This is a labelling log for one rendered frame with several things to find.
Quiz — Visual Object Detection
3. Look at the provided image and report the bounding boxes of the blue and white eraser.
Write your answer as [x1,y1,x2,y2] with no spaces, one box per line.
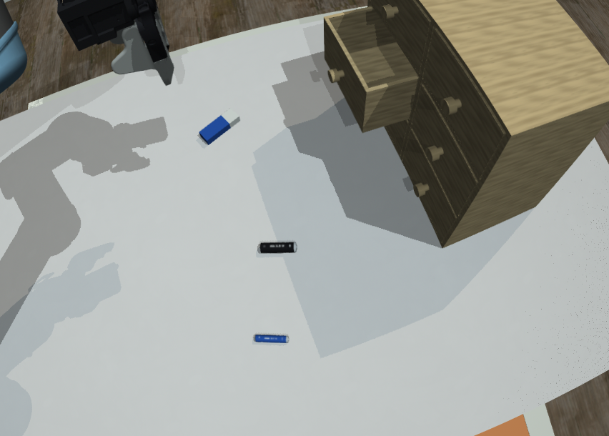
[199,108,240,145]

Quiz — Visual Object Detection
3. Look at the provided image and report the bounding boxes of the blue battery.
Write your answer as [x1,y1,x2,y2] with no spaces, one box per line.
[255,335,289,343]

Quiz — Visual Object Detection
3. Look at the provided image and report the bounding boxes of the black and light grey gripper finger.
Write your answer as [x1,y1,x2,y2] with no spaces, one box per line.
[111,0,174,86]
[110,6,169,51]

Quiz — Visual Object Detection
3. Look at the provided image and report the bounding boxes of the dark wooden drawer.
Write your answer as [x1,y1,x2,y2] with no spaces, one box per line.
[386,119,409,155]
[403,129,457,242]
[412,84,479,215]
[423,29,506,179]
[324,6,419,133]
[371,0,431,73]

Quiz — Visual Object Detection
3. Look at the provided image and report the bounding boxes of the brown wooden chest of drawers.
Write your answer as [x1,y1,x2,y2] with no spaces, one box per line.
[367,0,609,248]

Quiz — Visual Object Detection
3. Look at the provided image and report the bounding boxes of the black aa battery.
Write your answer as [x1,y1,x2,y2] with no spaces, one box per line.
[260,242,297,253]

